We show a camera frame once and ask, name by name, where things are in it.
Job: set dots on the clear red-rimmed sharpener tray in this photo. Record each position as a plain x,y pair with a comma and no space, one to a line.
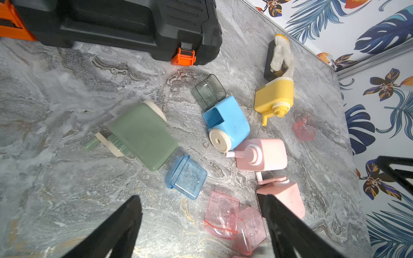
306,128

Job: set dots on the pink pencil sharpener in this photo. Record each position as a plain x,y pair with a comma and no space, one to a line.
259,155
286,191

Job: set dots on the grey clear sharpener tray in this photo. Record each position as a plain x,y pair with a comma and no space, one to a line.
209,92

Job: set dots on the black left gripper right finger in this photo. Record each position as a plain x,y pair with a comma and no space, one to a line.
290,236

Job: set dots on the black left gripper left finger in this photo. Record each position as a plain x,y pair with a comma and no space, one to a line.
116,236

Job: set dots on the white knit work glove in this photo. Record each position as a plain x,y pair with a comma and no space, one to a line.
283,61

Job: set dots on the black plastic tool case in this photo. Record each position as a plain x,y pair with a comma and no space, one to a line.
185,33

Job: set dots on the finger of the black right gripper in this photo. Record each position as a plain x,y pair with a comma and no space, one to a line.
399,175

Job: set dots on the pink clear sharpener tray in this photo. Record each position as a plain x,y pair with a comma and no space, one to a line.
221,218
251,231

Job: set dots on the blue clear sharpener tray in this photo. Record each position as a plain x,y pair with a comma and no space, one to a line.
186,176

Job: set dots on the yellow pencil sharpener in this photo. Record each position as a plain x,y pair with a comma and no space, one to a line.
275,98

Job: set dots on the blue pencil sharpener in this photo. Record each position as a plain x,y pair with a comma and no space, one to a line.
227,124

